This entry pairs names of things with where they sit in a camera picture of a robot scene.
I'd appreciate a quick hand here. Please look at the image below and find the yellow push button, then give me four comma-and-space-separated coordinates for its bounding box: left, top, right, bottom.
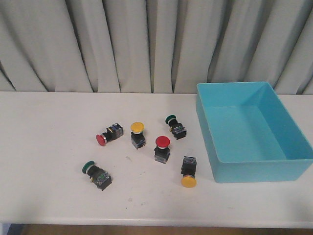
181, 156, 197, 188
131, 122, 146, 149

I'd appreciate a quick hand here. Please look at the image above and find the red push button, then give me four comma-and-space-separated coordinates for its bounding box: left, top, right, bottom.
154, 136, 170, 164
96, 123, 124, 146

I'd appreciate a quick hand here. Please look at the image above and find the light blue plastic box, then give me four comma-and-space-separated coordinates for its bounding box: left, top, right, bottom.
196, 82, 313, 183

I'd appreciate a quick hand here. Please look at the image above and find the green push button rear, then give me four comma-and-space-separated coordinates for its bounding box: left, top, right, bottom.
165, 115, 187, 140

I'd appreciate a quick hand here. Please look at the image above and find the green push button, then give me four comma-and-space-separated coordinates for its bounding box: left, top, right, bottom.
165, 115, 187, 140
82, 161, 112, 190

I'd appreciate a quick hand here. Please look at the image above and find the yellow push button lying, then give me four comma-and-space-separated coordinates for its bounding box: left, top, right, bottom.
181, 156, 197, 188

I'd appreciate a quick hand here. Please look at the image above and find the green push button front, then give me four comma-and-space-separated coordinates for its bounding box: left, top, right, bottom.
82, 161, 112, 190

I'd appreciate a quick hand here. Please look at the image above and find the grey curtain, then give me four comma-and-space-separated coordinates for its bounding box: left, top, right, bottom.
0, 0, 313, 94

